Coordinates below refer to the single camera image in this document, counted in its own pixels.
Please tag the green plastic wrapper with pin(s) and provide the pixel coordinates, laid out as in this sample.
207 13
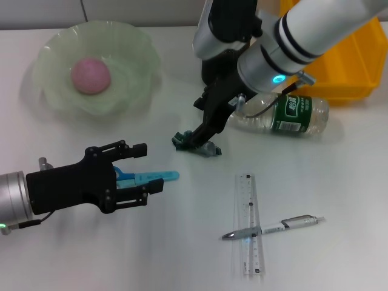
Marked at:
179 139

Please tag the yellow plastic bin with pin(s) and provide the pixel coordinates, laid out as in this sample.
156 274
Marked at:
348 75

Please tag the transparent ruler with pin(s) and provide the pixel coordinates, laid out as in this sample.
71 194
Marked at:
253 254

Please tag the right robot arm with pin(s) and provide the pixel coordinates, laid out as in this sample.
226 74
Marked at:
303 36

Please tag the pink peach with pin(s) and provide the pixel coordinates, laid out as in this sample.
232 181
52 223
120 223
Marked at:
91 75

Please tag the green glass fruit plate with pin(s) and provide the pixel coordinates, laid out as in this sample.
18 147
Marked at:
130 45

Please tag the black mesh cup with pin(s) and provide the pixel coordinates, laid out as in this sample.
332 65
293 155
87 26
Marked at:
212 72

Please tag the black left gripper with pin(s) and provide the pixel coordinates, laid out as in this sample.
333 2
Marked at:
66 185

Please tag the clear bottle green label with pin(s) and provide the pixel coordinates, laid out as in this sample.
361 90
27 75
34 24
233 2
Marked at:
303 115

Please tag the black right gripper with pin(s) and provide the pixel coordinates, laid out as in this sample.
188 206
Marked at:
221 103

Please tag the blue scissors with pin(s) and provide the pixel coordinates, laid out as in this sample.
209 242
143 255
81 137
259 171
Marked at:
163 175

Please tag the silver white pen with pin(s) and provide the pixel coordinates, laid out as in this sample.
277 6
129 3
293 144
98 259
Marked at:
272 228

